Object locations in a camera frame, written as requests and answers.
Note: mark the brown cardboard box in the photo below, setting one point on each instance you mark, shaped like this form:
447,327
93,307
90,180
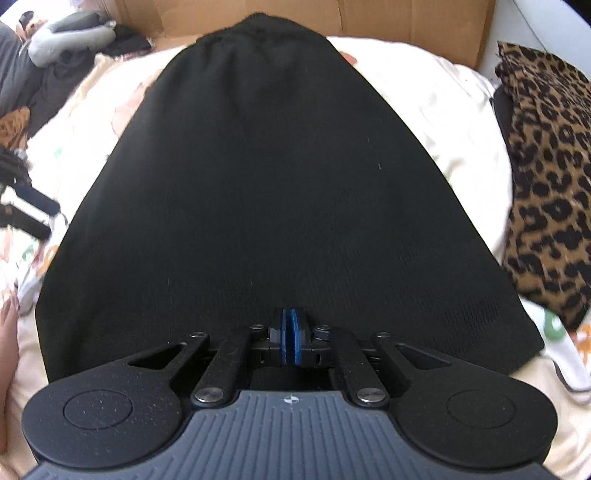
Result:
415,23

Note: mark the brown garment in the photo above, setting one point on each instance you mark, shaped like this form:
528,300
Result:
11,129

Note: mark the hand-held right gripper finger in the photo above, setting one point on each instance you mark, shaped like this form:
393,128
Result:
285,339
296,344

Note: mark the leopard print garment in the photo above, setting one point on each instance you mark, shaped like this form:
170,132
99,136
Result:
549,161

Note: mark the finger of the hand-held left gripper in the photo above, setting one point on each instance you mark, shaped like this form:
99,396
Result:
23,224
37,201

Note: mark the dark cloth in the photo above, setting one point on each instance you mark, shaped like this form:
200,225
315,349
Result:
502,110

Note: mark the cream bear print bed sheet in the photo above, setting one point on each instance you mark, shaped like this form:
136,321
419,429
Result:
438,92

